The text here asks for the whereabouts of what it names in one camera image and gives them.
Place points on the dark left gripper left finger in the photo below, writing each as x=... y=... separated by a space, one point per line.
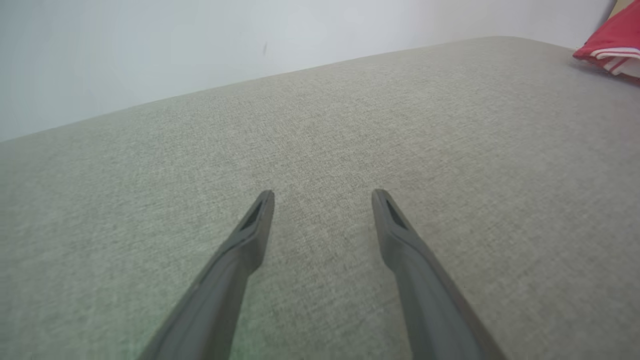
x=220 y=300

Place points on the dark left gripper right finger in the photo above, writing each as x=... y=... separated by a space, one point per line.
x=430 y=300

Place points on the red and white basketball jersey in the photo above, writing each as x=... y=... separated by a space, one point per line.
x=617 y=37

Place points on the grey fabric sofa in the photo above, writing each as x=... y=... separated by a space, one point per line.
x=320 y=130

